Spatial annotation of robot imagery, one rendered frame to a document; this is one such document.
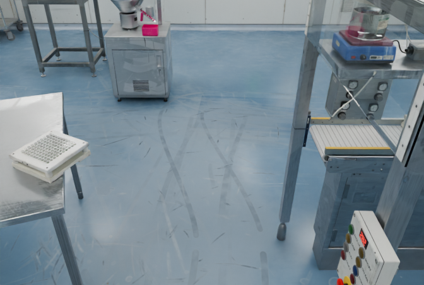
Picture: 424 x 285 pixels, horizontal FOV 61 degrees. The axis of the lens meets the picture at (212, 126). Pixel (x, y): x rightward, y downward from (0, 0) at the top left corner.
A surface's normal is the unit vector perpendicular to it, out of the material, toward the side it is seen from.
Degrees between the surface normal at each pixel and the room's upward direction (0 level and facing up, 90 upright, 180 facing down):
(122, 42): 90
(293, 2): 90
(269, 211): 0
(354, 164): 90
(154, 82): 86
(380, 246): 1
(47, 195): 0
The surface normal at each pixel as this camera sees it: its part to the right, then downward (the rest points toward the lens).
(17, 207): 0.01, -0.85
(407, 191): 0.01, 0.52
